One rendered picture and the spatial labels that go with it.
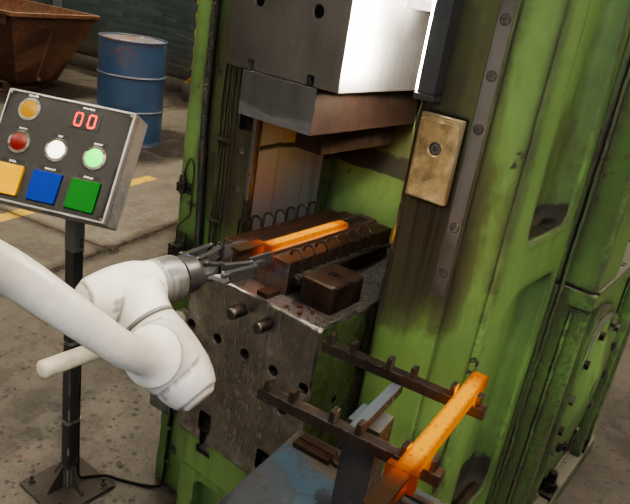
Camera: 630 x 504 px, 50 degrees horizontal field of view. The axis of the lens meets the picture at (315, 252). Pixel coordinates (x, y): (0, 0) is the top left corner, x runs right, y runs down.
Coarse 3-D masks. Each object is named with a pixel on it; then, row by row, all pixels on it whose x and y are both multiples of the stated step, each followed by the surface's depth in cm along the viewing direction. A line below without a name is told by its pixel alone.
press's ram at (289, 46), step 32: (256, 0) 137; (288, 0) 131; (320, 0) 127; (352, 0) 123; (384, 0) 130; (416, 0) 135; (256, 32) 138; (288, 32) 133; (320, 32) 128; (352, 32) 126; (384, 32) 134; (416, 32) 144; (256, 64) 139; (288, 64) 134; (320, 64) 130; (352, 64) 129; (384, 64) 138; (416, 64) 148
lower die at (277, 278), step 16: (288, 224) 171; (304, 224) 170; (320, 224) 172; (368, 224) 177; (224, 240) 156; (304, 240) 157; (352, 240) 164; (384, 240) 176; (272, 256) 148; (288, 256) 148; (304, 256) 150; (320, 256) 154; (272, 272) 149; (288, 272) 146; (288, 288) 148
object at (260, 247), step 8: (328, 224) 167; (336, 224) 168; (344, 224) 170; (296, 232) 159; (304, 232) 159; (312, 232) 160; (320, 232) 162; (328, 232) 165; (256, 240) 147; (272, 240) 151; (280, 240) 152; (288, 240) 153; (296, 240) 155; (232, 248) 141; (240, 248) 141; (248, 248) 142; (256, 248) 145; (264, 248) 147; (272, 248) 149; (240, 256) 142; (248, 256) 144
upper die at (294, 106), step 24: (240, 96) 144; (264, 96) 140; (288, 96) 136; (312, 96) 132; (336, 96) 137; (360, 96) 144; (384, 96) 152; (408, 96) 160; (264, 120) 141; (288, 120) 137; (312, 120) 134; (336, 120) 140; (360, 120) 147; (384, 120) 155; (408, 120) 164
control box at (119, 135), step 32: (32, 96) 166; (0, 128) 165; (32, 128) 164; (64, 128) 163; (96, 128) 162; (128, 128) 161; (0, 160) 164; (32, 160) 163; (64, 160) 162; (128, 160) 163; (64, 192) 160; (96, 224) 161
